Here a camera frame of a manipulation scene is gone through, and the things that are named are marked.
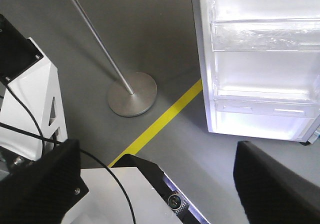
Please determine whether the clear middle door bin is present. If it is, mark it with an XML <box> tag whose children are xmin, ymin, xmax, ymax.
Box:
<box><xmin>209</xmin><ymin>0</ymin><xmax>320</xmax><ymax>53</ymax></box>

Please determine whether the fridge door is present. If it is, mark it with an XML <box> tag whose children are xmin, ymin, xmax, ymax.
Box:
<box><xmin>191</xmin><ymin>0</ymin><xmax>320</xmax><ymax>143</ymax></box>

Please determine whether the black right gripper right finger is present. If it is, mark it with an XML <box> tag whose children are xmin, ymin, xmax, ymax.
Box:
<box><xmin>233</xmin><ymin>141</ymin><xmax>320</xmax><ymax>224</ymax></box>

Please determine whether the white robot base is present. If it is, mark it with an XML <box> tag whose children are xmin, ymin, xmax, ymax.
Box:
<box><xmin>0</xmin><ymin>17</ymin><xmax>207</xmax><ymax>224</ymax></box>

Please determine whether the clear lower door bin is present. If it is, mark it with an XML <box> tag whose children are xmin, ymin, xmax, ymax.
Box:
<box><xmin>209</xmin><ymin>78</ymin><xmax>320</xmax><ymax>119</ymax></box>

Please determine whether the silver floor lamp stand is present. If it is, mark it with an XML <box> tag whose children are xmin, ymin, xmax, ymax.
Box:
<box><xmin>71</xmin><ymin>0</ymin><xmax>158</xmax><ymax>118</ymax></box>

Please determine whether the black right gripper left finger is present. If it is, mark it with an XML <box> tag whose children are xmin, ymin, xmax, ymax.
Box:
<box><xmin>0</xmin><ymin>139</ymin><xmax>89</xmax><ymax>224</ymax></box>

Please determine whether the clear door bin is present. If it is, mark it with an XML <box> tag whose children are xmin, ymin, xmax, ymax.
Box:
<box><xmin>209</xmin><ymin>78</ymin><xmax>320</xmax><ymax>119</ymax></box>
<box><xmin>209</xmin><ymin>0</ymin><xmax>320</xmax><ymax>53</ymax></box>

